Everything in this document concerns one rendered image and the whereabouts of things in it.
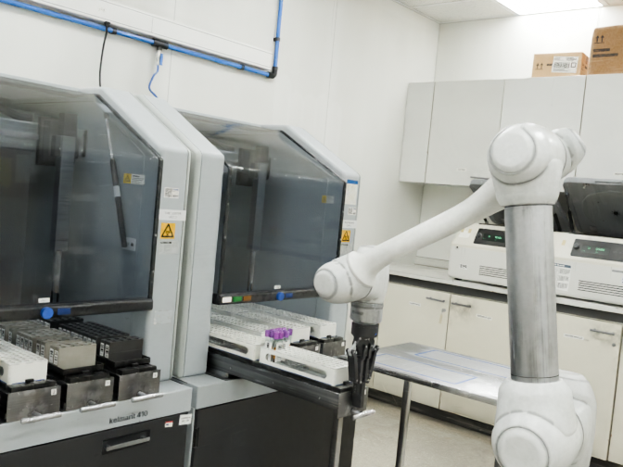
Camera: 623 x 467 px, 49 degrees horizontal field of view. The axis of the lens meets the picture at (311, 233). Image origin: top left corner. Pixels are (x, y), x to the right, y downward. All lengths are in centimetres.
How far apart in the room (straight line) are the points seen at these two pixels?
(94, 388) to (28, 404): 18
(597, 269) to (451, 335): 98
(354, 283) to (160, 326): 67
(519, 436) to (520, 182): 52
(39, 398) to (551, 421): 118
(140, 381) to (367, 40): 317
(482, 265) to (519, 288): 277
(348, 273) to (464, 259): 269
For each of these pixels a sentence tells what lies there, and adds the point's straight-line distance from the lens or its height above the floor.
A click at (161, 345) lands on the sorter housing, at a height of 85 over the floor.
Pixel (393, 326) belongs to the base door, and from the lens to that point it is 464.
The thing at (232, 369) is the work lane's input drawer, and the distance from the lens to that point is 221.
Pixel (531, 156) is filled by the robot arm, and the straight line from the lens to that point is 148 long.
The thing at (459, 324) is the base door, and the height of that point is 63.
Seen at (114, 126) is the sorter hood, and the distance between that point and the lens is 212.
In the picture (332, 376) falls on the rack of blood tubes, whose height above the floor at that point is 84.
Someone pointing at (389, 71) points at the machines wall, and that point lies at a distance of 485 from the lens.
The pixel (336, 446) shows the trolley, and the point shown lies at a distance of 238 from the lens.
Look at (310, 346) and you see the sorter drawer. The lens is 248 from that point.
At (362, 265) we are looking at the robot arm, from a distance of 172.
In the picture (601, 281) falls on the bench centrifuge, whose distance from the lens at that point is 405.
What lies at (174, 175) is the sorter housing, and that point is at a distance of 208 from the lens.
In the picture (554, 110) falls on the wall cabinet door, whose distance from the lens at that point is 451.
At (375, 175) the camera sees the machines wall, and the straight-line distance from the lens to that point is 473.
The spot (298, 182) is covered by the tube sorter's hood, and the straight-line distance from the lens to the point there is 243.
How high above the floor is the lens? 133
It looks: 3 degrees down
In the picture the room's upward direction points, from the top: 5 degrees clockwise
